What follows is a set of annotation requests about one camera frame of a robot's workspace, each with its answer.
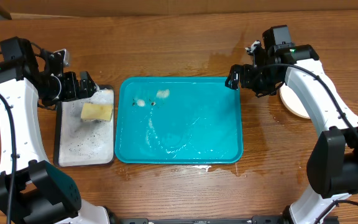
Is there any green and yellow sponge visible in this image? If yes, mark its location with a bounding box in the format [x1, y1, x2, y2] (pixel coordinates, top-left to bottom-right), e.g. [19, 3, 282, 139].
[81, 103, 113, 121]

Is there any pink-rimmed white plate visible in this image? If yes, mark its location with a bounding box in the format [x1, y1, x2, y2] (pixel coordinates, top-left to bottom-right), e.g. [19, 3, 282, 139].
[279, 84, 310, 119]

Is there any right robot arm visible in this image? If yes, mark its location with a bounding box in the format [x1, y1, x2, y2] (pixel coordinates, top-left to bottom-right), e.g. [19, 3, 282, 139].
[225, 25, 358, 224]

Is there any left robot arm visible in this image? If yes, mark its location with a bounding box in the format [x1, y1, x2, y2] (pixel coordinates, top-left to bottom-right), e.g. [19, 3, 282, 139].
[0, 37, 116, 223]

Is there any black tray with soapy water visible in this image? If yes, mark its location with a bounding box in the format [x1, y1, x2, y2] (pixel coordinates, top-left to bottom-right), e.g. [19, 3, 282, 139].
[53, 85, 115, 167]

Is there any teal plastic serving tray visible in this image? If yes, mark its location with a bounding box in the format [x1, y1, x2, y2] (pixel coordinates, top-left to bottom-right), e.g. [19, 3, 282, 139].
[115, 77, 244, 165]

